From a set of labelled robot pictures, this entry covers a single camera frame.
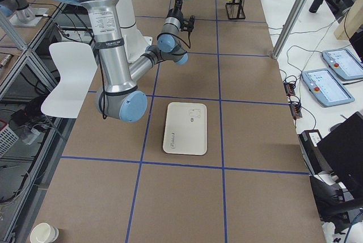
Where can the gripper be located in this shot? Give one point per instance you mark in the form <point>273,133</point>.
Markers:
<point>174,13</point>

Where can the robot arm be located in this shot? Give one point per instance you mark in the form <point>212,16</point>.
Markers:
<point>120,97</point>

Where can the cream rabbit tray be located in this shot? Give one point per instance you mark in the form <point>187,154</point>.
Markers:
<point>186,130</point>

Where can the paper cup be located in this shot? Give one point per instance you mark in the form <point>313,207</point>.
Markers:
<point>44,233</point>

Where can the white chair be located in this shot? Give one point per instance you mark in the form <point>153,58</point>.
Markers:
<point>76,65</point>

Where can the teach pendant far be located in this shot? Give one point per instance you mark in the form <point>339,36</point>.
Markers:
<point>345,65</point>

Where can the teach pendant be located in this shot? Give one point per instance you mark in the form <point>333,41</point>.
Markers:
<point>345,65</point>
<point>326,88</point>

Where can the teach pendant near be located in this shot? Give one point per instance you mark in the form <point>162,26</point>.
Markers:
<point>326,88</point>

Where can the black box on desk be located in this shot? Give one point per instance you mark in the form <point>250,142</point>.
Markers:
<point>315,160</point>

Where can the black monitor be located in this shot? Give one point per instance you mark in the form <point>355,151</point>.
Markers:
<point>342,149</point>

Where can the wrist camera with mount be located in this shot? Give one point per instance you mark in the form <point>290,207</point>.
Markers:
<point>187,25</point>

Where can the black wire cup rack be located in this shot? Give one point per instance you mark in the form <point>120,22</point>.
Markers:
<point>235,10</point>

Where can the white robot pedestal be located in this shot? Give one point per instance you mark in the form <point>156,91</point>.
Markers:
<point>135,42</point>

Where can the aluminium frame post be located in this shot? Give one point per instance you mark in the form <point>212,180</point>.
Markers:
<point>287,28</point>

